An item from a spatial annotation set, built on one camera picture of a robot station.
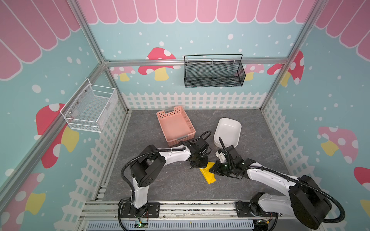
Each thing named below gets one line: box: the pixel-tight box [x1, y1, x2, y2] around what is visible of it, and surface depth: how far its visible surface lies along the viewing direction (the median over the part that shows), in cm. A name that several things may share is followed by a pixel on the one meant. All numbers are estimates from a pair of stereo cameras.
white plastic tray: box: [213, 117, 242, 148], surface depth 108 cm
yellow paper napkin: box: [199, 161, 217, 184], surface depth 86 cm
